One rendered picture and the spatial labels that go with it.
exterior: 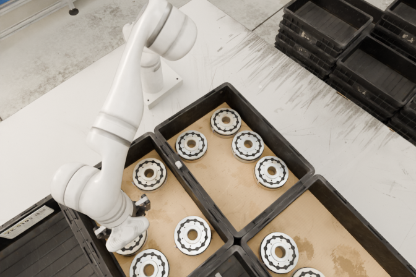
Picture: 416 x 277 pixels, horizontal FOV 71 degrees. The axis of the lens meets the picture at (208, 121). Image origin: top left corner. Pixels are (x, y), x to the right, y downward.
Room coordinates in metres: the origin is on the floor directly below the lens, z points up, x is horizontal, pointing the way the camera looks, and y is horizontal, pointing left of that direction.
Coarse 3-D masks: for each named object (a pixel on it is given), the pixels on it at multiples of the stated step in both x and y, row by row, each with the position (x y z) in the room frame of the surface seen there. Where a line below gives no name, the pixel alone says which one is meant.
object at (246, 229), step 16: (208, 96) 0.52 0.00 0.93; (240, 96) 0.53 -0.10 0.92; (256, 112) 0.47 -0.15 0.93; (160, 128) 0.41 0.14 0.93; (272, 128) 0.41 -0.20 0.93; (288, 144) 0.36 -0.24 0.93; (176, 160) 0.30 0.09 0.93; (304, 160) 0.31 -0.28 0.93; (304, 176) 0.26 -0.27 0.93; (288, 192) 0.21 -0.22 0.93; (272, 208) 0.17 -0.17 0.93; (256, 224) 0.13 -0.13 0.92
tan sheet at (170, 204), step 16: (160, 160) 0.34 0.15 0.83; (128, 176) 0.28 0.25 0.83; (128, 192) 0.23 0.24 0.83; (144, 192) 0.23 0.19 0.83; (160, 192) 0.24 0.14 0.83; (176, 192) 0.24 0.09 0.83; (160, 208) 0.19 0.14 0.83; (176, 208) 0.19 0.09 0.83; (192, 208) 0.19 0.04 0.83; (160, 224) 0.14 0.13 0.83; (176, 224) 0.14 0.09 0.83; (160, 240) 0.10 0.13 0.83; (128, 256) 0.06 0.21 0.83; (176, 256) 0.06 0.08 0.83; (208, 256) 0.06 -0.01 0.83; (128, 272) 0.02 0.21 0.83; (176, 272) 0.02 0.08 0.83
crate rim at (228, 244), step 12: (132, 144) 0.36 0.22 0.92; (156, 144) 0.35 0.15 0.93; (168, 156) 0.32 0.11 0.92; (180, 168) 0.28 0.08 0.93; (204, 204) 0.18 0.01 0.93; (72, 216) 0.14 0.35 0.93; (216, 216) 0.15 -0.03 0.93; (84, 228) 0.11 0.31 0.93; (228, 240) 0.09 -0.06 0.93; (96, 252) 0.06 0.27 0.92; (216, 252) 0.06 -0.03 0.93; (204, 264) 0.04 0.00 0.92; (108, 276) 0.01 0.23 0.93; (192, 276) 0.01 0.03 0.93
